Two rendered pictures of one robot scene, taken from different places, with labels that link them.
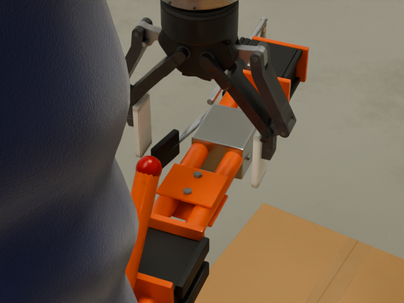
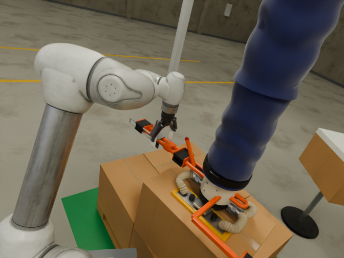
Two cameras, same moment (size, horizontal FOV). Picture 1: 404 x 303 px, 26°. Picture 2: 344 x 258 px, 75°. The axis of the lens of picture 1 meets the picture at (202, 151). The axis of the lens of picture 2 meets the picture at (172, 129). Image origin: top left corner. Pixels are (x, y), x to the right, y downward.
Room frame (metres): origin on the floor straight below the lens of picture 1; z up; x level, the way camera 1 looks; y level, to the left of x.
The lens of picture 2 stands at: (0.40, 1.04, 1.81)
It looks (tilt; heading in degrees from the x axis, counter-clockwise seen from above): 30 degrees down; 286
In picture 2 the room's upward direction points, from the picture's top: 14 degrees clockwise
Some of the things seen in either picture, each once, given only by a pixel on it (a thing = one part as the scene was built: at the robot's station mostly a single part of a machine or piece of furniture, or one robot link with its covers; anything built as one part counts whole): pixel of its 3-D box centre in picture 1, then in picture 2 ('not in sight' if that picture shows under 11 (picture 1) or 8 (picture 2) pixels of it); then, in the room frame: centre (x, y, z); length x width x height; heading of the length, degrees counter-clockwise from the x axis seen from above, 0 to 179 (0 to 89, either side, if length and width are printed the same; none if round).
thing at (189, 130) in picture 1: (214, 89); (143, 132); (0.87, -0.01, 1.07); 0.31 x 0.03 x 0.05; 158
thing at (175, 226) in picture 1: (149, 266); (183, 156); (0.58, 0.05, 1.07); 0.10 x 0.08 x 0.06; 68
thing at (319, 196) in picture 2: not in sight; (313, 203); (-0.67, -1.15, 0.31); 0.40 x 0.40 x 0.62
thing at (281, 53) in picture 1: (269, 74); (144, 126); (0.90, -0.08, 1.07); 0.08 x 0.07 x 0.05; 158
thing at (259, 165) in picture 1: (260, 154); (170, 134); (0.71, -0.06, 1.10); 0.03 x 0.01 x 0.07; 158
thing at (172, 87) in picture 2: not in sight; (172, 86); (0.75, 0.00, 1.42); 0.13 x 0.11 x 0.16; 5
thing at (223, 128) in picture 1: (227, 140); (157, 137); (0.78, -0.03, 1.07); 0.07 x 0.07 x 0.04; 68
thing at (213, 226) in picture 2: not in sight; (201, 208); (0.38, 0.23, 0.97); 0.34 x 0.10 x 0.05; 158
